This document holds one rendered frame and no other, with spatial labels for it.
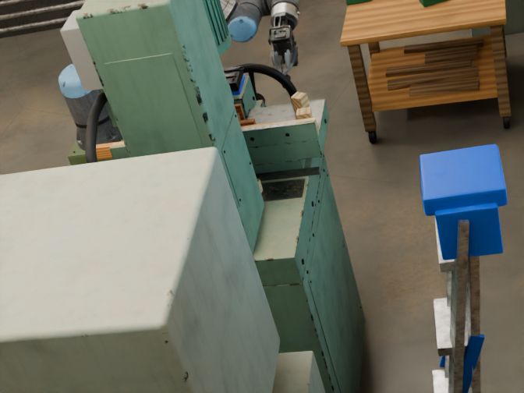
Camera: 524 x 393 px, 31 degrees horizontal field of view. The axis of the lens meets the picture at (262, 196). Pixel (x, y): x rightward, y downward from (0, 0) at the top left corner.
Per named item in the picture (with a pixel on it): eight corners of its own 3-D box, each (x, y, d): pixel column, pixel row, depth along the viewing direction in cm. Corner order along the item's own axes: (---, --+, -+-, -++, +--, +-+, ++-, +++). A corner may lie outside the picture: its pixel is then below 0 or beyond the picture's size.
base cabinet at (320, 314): (367, 319, 324) (326, 152, 284) (355, 458, 279) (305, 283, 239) (243, 327, 336) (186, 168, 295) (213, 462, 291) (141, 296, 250)
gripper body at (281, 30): (267, 42, 296) (268, 14, 302) (274, 60, 302) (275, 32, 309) (290, 38, 294) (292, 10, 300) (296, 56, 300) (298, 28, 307)
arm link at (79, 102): (67, 127, 329) (48, 84, 319) (83, 100, 342) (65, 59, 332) (107, 122, 325) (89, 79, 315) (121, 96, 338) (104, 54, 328)
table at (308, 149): (333, 98, 282) (329, 81, 279) (323, 157, 258) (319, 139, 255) (146, 123, 298) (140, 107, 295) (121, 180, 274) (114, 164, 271)
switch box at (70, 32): (119, 66, 223) (96, 6, 214) (107, 88, 216) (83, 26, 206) (95, 70, 225) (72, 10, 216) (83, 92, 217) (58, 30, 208)
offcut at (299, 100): (300, 104, 272) (296, 91, 269) (309, 106, 270) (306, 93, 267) (294, 111, 270) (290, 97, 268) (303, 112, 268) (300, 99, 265)
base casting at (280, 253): (325, 153, 283) (319, 128, 278) (304, 283, 239) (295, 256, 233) (185, 169, 295) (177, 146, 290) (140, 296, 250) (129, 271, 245)
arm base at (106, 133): (71, 154, 334) (61, 131, 328) (86, 125, 348) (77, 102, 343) (120, 147, 329) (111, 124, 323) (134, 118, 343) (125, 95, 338)
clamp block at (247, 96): (257, 100, 286) (250, 74, 281) (251, 124, 276) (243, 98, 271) (212, 106, 290) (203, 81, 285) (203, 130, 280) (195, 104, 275)
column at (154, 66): (267, 204, 254) (192, -44, 213) (254, 258, 237) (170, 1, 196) (189, 212, 260) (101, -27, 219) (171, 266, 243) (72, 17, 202)
